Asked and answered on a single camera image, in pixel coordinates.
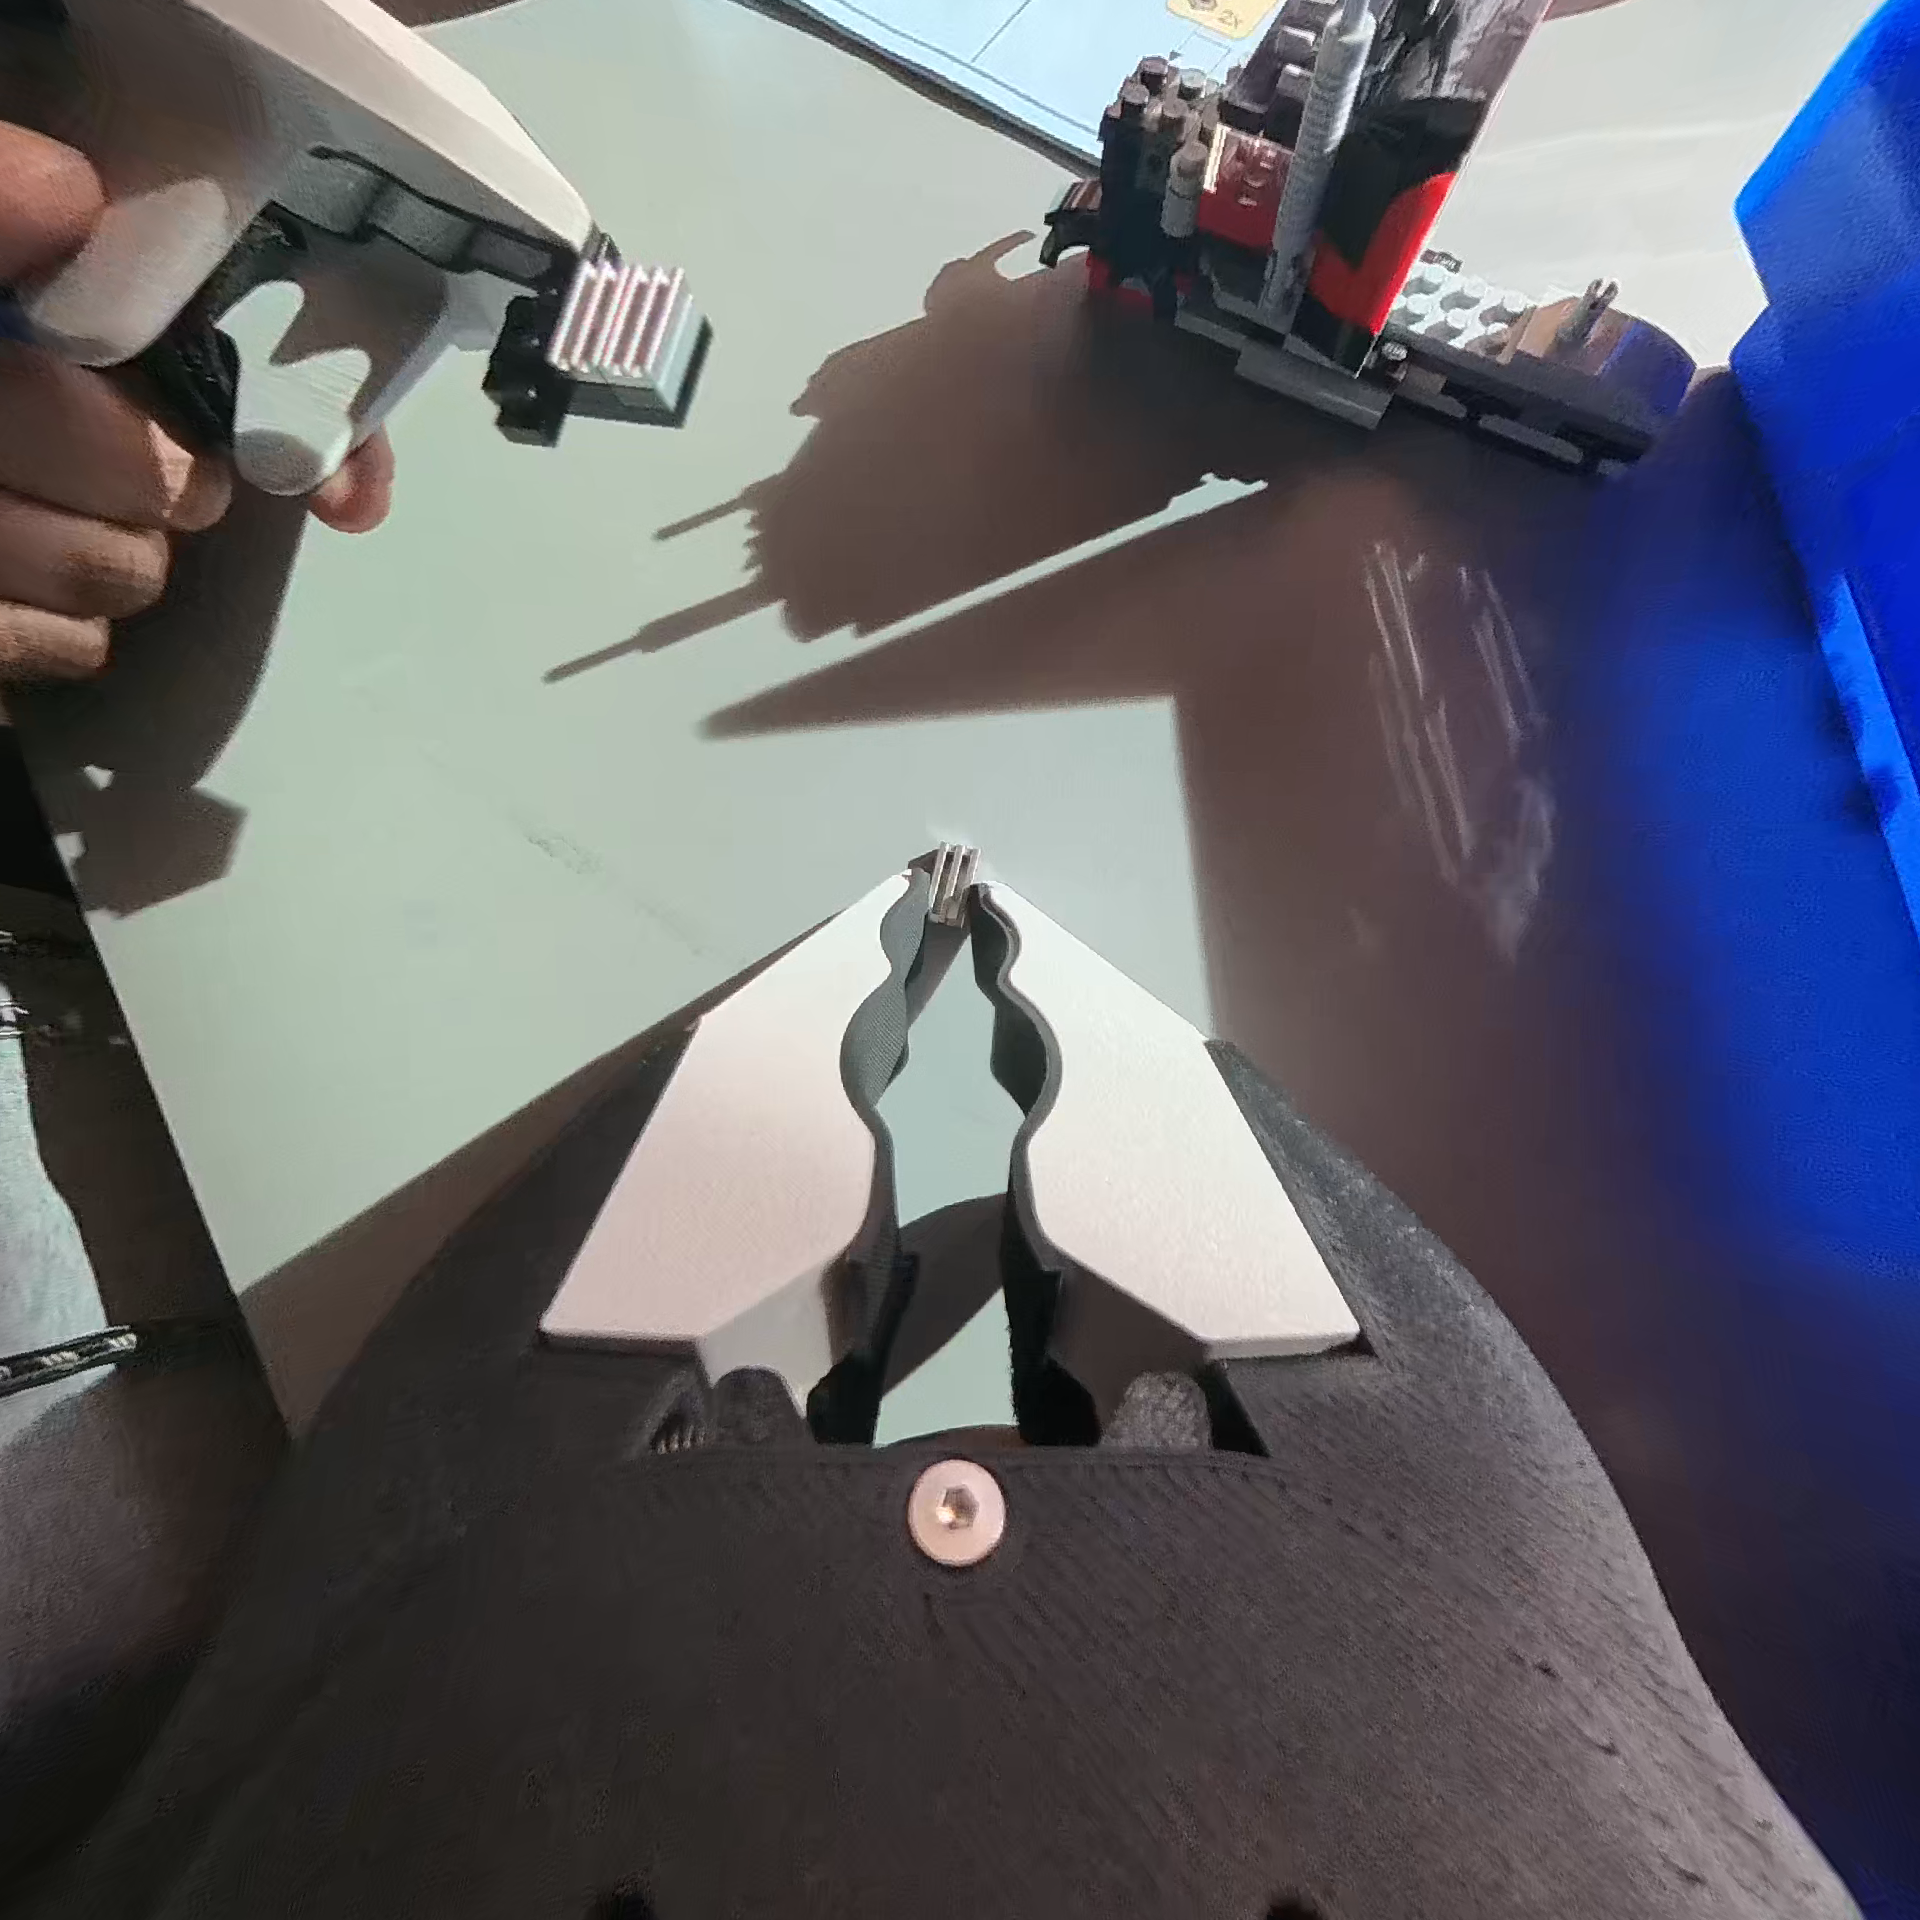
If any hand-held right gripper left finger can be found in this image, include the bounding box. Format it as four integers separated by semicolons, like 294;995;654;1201
536;867;946;1442

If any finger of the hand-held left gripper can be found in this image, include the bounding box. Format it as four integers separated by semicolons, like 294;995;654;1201
89;0;596;266
24;176;500;496

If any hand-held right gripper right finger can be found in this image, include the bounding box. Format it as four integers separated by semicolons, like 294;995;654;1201
966;883;1368;1442

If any blue plastic bin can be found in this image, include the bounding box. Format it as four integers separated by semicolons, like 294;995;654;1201
1560;0;1920;1920

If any person's left hand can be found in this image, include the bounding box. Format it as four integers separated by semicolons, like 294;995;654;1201
0;116;401;683

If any light blue instruction booklet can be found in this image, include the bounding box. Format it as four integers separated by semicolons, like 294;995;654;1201
780;0;1157;166

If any toy brick truck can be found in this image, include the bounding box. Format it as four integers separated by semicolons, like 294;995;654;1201
1043;0;1697;474

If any black patterned cord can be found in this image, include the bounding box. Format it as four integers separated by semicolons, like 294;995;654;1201
0;1328;139;1401

